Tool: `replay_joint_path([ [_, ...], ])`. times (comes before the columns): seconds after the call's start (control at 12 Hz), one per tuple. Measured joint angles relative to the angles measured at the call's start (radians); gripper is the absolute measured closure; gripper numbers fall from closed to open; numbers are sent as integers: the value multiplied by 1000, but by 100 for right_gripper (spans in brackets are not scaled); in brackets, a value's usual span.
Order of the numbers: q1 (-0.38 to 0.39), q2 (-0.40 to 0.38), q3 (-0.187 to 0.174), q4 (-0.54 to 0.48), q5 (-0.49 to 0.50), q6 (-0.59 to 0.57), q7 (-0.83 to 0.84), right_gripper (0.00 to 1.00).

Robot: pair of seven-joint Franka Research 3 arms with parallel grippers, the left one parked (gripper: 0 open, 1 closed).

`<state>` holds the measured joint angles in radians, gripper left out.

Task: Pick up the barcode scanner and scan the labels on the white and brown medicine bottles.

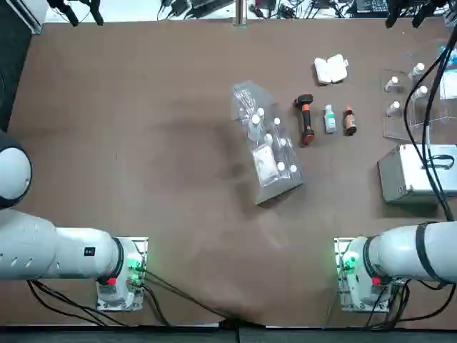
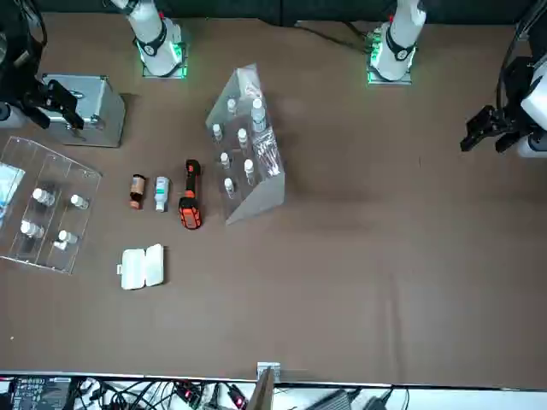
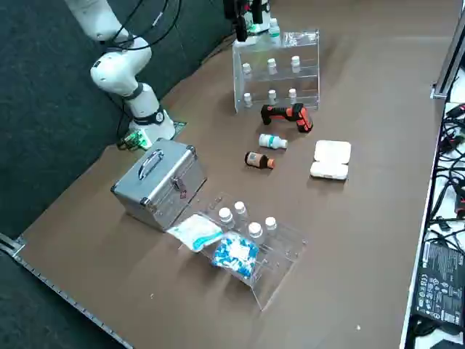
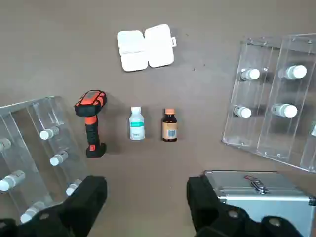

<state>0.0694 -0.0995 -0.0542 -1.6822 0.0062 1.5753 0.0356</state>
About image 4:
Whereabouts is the brown medicine bottle orange cap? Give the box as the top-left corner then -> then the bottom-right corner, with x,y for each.
161,108 -> 178,143

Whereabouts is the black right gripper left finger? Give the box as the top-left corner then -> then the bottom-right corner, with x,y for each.
0,175 -> 108,237

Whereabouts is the white medicine bottle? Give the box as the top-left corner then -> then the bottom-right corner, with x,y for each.
128,106 -> 146,142

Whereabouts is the clear acrylic shelf with packets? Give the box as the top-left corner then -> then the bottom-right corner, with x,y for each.
0,95 -> 91,227

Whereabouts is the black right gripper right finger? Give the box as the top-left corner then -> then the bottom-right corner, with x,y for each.
186,174 -> 306,237

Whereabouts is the white plastic pill box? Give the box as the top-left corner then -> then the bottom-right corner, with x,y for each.
117,23 -> 178,73

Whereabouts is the clear acrylic bottle shelf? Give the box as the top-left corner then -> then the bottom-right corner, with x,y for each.
221,32 -> 316,173

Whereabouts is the small white-capped bottle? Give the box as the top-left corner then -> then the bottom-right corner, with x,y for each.
20,201 -> 46,224
0,138 -> 12,152
39,126 -> 61,141
240,68 -> 261,81
49,150 -> 69,166
234,105 -> 252,119
0,170 -> 26,192
66,179 -> 83,197
278,65 -> 308,80
271,103 -> 298,119

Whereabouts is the aluminium carrying case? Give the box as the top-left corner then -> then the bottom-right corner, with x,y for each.
198,169 -> 316,237

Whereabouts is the orange black barcode scanner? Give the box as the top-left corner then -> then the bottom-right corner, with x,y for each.
74,90 -> 108,158

